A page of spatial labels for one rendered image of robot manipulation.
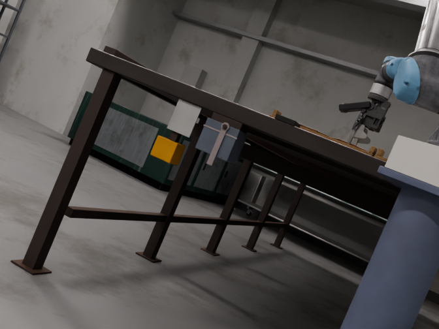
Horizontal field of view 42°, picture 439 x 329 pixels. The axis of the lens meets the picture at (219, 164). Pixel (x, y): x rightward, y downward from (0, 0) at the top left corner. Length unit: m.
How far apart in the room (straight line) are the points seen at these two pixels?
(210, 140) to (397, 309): 0.88
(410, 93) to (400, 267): 0.46
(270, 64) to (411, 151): 7.39
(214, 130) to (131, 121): 5.03
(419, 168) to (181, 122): 0.94
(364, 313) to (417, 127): 6.52
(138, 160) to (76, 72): 2.41
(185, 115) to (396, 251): 0.94
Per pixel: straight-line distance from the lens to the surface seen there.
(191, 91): 2.12
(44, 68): 9.29
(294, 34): 8.89
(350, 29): 8.65
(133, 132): 6.98
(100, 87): 2.32
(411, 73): 1.61
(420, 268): 1.59
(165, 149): 2.10
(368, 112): 2.14
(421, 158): 1.54
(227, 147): 2.01
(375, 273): 1.60
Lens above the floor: 0.75
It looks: 2 degrees down
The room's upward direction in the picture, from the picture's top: 23 degrees clockwise
